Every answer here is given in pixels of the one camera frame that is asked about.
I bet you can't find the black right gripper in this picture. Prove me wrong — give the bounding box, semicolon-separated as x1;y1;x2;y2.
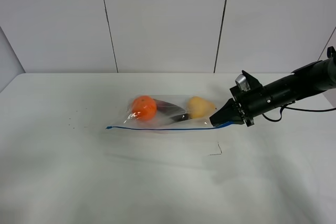
209;86;254;127

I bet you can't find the clear zip bag blue zipper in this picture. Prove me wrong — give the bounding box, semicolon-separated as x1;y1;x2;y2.
106;95;231;132

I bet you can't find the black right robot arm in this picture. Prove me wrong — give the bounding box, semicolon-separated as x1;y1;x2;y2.
209;46;335;127

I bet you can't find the yellow pear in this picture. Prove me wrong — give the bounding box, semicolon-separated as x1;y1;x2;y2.
187;97;216;119

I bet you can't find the dark purple eggplant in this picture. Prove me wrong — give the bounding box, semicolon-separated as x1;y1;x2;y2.
154;99;190;122

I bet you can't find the orange fruit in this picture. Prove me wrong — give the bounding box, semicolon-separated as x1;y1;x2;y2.
131;95;157;122

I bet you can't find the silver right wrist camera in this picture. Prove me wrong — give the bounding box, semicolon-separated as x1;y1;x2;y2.
235;74;250;92

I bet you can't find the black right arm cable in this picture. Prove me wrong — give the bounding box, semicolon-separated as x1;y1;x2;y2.
262;102;336;122

